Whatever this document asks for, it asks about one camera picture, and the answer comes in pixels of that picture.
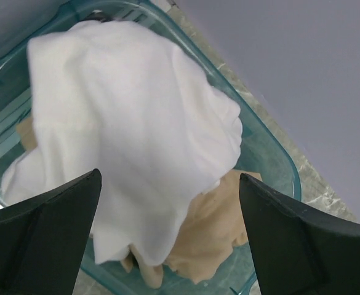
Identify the teal plastic basket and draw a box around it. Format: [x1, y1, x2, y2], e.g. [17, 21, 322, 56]
[0, 1, 302, 294]

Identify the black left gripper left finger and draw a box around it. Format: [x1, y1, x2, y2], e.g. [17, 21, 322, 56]
[0, 169, 102, 294]

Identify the beige t-shirt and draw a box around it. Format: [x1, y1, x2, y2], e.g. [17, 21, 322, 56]
[14, 119, 247, 288]

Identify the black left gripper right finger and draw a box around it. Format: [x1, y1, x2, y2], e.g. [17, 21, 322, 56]
[239, 174, 360, 294]

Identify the white printed t-shirt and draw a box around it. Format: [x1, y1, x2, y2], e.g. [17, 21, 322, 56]
[1, 20, 242, 266]

